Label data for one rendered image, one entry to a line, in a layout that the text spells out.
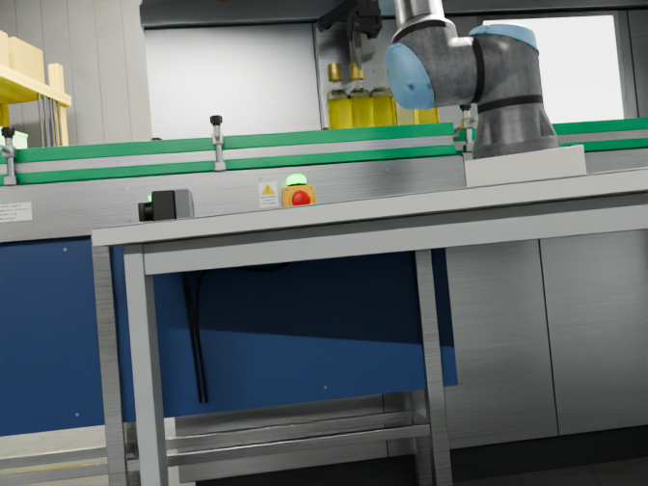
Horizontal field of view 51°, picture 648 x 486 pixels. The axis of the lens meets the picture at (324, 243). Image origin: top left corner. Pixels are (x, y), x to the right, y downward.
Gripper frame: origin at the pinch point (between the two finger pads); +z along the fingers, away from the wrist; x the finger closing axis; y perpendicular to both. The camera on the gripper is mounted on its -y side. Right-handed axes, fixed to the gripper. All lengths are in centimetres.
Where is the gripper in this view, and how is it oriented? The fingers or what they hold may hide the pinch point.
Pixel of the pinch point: (356, 67)
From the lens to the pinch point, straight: 184.7
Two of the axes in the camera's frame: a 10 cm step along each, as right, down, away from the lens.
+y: 9.9, -0.8, 1.2
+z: 0.9, 10.0, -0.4
